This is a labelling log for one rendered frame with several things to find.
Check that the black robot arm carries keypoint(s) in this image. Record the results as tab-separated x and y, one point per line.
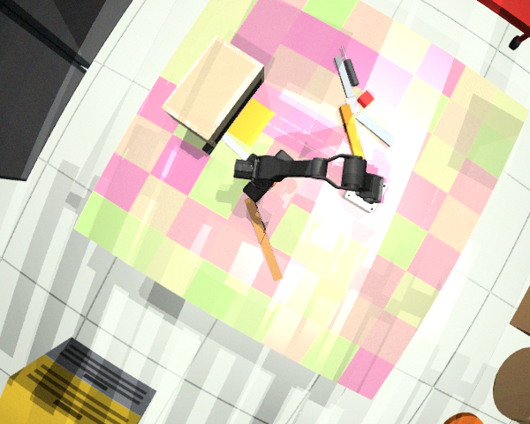
270	169

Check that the red cube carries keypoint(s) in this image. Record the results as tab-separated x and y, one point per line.
365	99

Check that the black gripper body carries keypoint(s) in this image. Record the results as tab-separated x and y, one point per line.
252	191

